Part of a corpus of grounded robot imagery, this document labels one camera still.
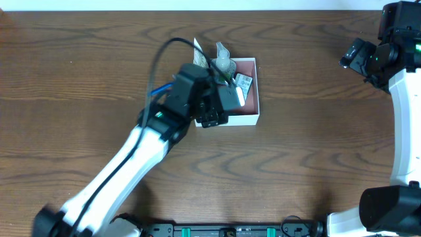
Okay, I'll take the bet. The green white soap packet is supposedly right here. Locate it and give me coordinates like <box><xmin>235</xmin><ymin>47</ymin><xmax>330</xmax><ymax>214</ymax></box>
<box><xmin>235</xmin><ymin>73</ymin><xmax>253</xmax><ymax>100</ymax></box>

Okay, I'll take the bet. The clear soap pump bottle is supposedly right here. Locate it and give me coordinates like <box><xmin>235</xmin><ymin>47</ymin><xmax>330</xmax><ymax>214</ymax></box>
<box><xmin>212</xmin><ymin>42</ymin><xmax>236</xmax><ymax>79</ymax></box>

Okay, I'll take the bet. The blue disposable razor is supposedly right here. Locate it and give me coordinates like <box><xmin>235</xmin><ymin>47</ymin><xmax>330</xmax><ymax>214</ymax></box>
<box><xmin>150</xmin><ymin>82</ymin><xmax>173</xmax><ymax>95</ymax></box>

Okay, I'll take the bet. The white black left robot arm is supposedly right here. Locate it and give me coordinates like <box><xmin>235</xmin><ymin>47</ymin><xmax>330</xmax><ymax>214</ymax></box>
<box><xmin>31</xmin><ymin>63</ymin><xmax>237</xmax><ymax>236</ymax></box>

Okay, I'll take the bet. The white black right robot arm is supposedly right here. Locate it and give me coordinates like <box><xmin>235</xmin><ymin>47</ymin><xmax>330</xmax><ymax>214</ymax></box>
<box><xmin>326</xmin><ymin>1</ymin><xmax>420</xmax><ymax>236</ymax></box>

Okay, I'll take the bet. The white box pink interior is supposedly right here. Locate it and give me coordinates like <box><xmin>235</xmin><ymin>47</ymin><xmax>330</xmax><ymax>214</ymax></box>
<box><xmin>216</xmin><ymin>58</ymin><xmax>260</xmax><ymax>126</ymax></box>

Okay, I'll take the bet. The white Pantene tube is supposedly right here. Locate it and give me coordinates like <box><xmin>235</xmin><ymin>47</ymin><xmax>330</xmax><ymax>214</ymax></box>
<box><xmin>193</xmin><ymin>38</ymin><xmax>209</xmax><ymax>68</ymax></box>

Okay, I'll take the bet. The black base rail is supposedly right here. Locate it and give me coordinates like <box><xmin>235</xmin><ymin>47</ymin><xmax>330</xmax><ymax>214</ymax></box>
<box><xmin>108</xmin><ymin>213</ymin><xmax>330</xmax><ymax>237</ymax></box>

